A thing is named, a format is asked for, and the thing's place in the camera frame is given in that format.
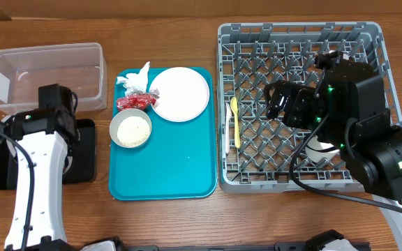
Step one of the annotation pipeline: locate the white ceramic mug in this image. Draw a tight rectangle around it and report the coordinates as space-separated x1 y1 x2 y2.
305 136 338 162

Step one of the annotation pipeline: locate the yellow plastic spoon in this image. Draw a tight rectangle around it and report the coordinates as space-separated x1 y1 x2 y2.
230 97 241 149

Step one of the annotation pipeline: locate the pale pink plastic fork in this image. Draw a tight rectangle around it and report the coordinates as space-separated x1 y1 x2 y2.
225 103 232 154

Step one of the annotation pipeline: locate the grey round plate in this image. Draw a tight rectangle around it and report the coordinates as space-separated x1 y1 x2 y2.
63 156 73 174

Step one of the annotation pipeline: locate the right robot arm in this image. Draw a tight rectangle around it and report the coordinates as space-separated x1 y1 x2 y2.
263 51 402 250

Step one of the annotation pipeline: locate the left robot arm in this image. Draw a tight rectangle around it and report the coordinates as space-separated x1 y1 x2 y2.
0 84 80 250

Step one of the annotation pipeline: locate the clear plastic waste bin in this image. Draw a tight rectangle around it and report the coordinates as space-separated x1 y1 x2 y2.
0 43 107 114

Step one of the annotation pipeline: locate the grey plastic dishwasher rack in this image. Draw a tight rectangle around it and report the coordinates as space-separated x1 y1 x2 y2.
217 22 402 193

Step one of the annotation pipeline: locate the black waste bin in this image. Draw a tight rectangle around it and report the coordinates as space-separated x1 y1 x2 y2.
0 119 96 190

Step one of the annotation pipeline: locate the crumpled white paper napkin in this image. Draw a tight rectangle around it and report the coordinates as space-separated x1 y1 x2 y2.
116 61 150 96

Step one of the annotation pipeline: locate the grey bowl of rice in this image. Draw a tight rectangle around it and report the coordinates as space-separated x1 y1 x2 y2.
110 109 152 149

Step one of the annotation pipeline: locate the red snack wrapper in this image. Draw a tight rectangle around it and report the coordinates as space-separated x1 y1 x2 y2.
116 89 160 112

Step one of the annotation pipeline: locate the large white round plate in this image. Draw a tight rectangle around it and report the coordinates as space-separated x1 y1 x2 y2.
149 67 210 123

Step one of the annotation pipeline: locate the teal plastic serving tray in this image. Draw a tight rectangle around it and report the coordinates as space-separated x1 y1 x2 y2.
108 66 218 201

